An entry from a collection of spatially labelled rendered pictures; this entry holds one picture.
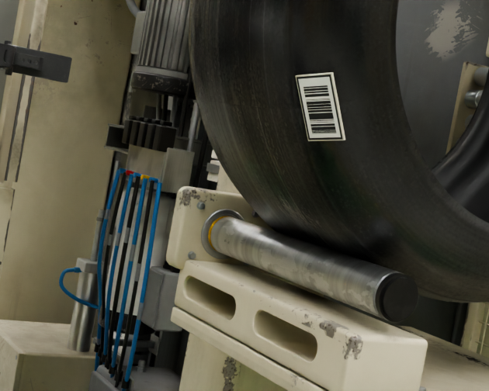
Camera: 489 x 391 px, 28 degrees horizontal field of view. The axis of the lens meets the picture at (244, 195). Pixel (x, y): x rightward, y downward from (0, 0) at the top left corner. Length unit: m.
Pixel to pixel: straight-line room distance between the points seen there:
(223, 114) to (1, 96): 0.48
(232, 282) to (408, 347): 0.24
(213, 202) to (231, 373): 0.23
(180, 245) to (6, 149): 0.33
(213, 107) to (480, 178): 0.44
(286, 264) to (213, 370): 0.31
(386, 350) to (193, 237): 0.35
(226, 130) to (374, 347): 0.27
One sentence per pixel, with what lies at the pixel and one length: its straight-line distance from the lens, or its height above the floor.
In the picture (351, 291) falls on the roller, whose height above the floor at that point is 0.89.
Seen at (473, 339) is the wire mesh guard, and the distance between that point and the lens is 1.49.
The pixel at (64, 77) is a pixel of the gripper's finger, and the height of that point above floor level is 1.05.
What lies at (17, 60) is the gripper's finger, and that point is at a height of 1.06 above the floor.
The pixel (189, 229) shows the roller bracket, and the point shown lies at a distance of 1.15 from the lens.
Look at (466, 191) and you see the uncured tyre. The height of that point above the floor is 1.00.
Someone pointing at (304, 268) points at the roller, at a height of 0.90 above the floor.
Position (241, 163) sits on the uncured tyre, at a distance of 1.00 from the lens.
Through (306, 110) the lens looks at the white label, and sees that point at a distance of 0.86.
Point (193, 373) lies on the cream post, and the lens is 1.33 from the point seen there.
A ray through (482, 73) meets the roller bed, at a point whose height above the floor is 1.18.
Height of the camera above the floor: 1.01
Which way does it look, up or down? 3 degrees down
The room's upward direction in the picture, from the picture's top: 10 degrees clockwise
